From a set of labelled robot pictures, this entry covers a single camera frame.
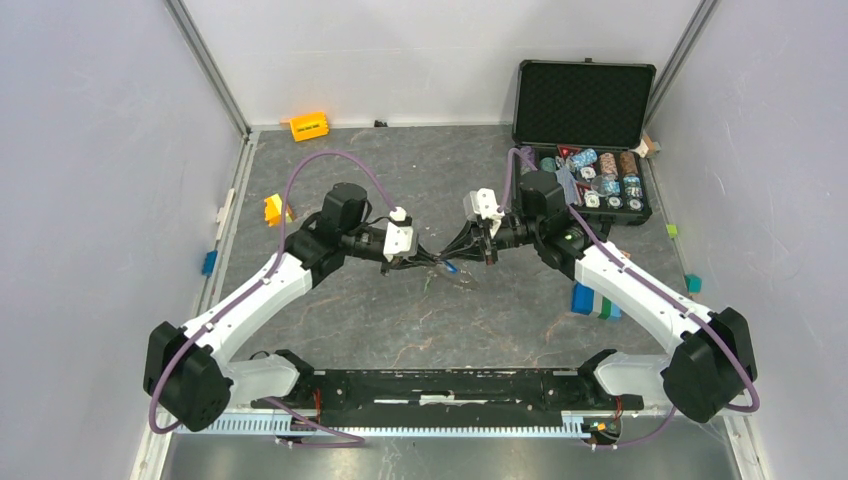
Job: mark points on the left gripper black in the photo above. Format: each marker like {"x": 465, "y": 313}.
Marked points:
{"x": 401, "y": 263}

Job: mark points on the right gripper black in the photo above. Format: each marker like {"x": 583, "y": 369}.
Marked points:
{"x": 469, "y": 243}

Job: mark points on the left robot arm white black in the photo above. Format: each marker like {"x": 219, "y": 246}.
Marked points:
{"x": 190, "y": 370}

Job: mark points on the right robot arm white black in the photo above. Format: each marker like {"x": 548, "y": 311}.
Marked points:
{"x": 707, "y": 364}

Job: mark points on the playing card deck blue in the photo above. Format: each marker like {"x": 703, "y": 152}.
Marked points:
{"x": 570, "y": 187}

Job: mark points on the blue green white brick stack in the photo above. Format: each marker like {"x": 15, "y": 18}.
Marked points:
{"x": 586, "y": 301}

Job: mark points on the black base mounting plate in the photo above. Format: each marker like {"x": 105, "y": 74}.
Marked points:
{"x": 523, "y": 397}

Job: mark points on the yellow orange brick stack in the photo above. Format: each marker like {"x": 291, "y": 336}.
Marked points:
{"x": 274, "y": 212}

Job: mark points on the black poker chip case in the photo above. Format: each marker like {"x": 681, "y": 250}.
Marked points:
{"x": 565, "y": 108}

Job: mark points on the orange toothed block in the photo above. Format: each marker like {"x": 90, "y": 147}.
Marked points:
{"x": 309, "y": 126}

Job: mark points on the wooden block behind case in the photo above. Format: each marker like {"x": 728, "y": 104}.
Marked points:
{"x": 648, "y": 148}

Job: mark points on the teal cube right edge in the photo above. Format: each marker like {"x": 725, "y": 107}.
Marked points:
{"x": 693, "y": 283}

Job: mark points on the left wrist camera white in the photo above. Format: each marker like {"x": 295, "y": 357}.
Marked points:
{"x": 401, "y": 239}

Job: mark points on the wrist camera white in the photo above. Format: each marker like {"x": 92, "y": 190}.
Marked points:
{"x": 401, "y": 239}
{"x": 482, "y": 204}

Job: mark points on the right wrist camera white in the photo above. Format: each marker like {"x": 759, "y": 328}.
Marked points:
{"x": 482, "y": 204}

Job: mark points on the blue cube left rail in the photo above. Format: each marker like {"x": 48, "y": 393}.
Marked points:
{"x": 209, "y": 263}

